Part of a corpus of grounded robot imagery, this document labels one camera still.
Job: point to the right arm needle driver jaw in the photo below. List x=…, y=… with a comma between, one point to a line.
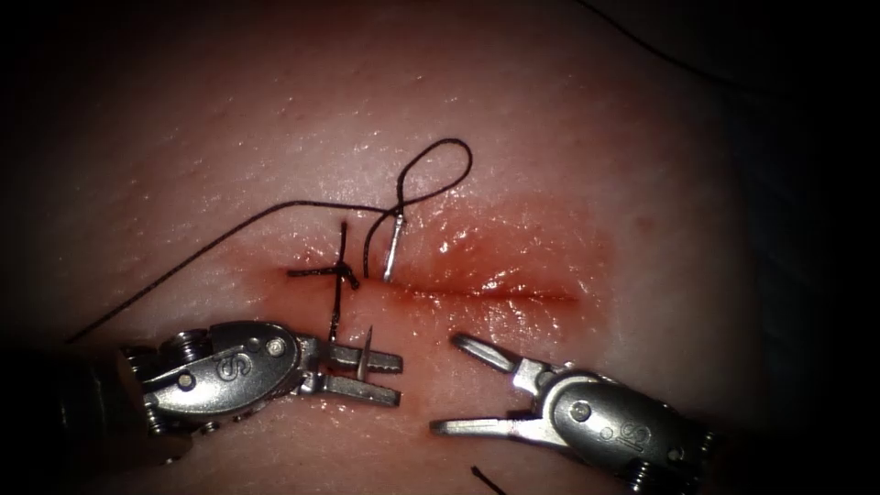
x=495, y=427
x=485, y=351

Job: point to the left arm needle driver jaw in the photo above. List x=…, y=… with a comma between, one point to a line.
x=347, y=357
x=357, y=390

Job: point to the curved steel needle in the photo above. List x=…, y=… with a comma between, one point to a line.
x=393, y=247

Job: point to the dark left arm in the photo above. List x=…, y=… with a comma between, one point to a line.
x=75, y=405

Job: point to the short black thread piece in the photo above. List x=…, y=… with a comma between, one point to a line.
x=485, y=479

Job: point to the right arm needle driver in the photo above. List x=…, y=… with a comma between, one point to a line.
x=605, y=419

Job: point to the black stitching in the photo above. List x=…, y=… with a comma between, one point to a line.
x=340, y=269

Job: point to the tissue pad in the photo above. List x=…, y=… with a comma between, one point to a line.
x=564, y=172

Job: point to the dark right arm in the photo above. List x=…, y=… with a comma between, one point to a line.
x=763, y=471

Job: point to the left arm needle driver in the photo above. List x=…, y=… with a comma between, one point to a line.
x=227, y=371

